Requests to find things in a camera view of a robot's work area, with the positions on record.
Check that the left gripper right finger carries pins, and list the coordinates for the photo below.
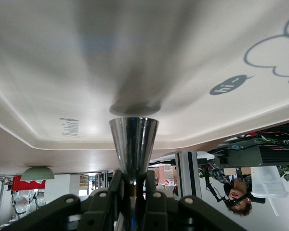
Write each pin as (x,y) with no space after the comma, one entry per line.
(163,211)

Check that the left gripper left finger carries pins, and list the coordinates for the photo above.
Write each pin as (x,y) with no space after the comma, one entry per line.
(101,211)

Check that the steel double jigger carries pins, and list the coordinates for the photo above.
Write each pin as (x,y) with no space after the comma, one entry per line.
(133,144)

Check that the green round bowl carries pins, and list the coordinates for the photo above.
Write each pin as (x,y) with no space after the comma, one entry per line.
(37,173)

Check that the person with curly hair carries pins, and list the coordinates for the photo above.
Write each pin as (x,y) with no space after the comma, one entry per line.
(238,207)

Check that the red box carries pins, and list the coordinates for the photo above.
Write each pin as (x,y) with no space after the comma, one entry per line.
(19,185)

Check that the translucent white plastic container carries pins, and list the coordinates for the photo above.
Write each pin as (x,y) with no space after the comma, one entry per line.
(267,183)

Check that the black equipment box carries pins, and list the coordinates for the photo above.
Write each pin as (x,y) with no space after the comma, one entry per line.
(267,156)

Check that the cream rabbit print tray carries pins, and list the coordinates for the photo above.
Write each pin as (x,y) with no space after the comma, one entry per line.
(62,60)

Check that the aluminium frame profile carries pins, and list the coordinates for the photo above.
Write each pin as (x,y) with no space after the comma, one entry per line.
(183,173)

